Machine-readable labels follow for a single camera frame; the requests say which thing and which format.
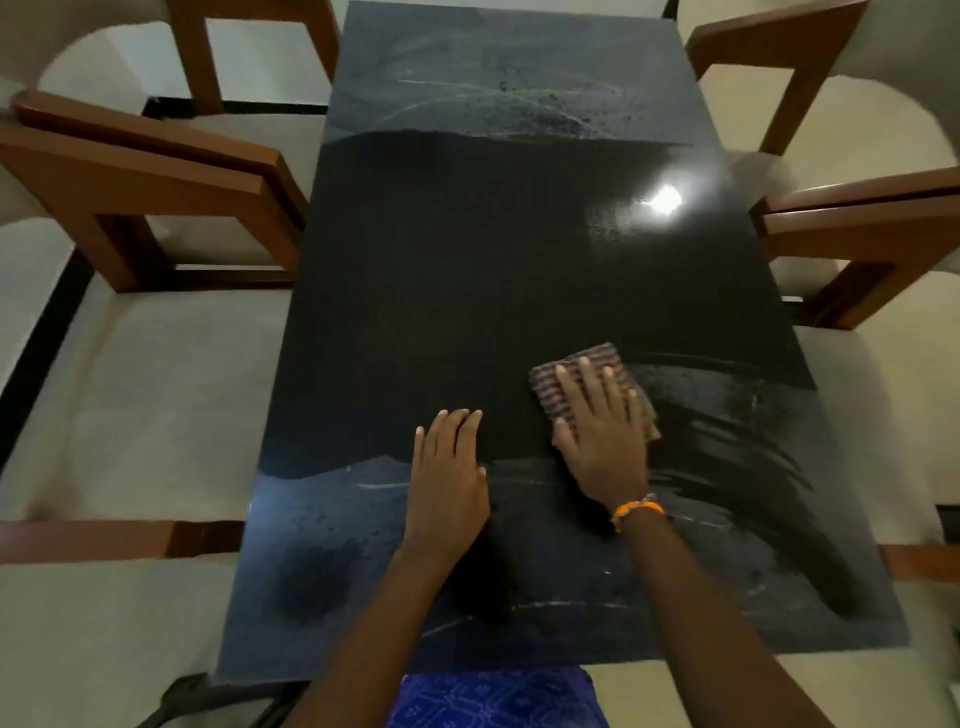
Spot person's right hand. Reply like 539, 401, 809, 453
551, 356, 654, 519

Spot person's left hand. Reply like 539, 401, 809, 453
401, 408, 493, 571

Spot checkered cleaning cloth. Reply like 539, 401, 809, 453
528, 342, 663, 444

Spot person's left forearm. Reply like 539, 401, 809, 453
281, 547, 466, 728

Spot person's right forearm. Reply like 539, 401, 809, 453
622, 509, 834, 728

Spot orange wristband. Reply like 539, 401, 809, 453
609, 498, 667, 534

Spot blue patterned dress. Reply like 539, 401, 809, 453
386, 663, 613, 728

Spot black table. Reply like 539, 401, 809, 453
213, 0, 913, 688

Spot black suitcase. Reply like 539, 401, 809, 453
138, 671, 313, 728

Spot beige wooden armchair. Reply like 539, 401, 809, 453
683, 0, 960, 189
749, 166, 960, 728
0, 123, 305, 728
0, 0, 343, 268

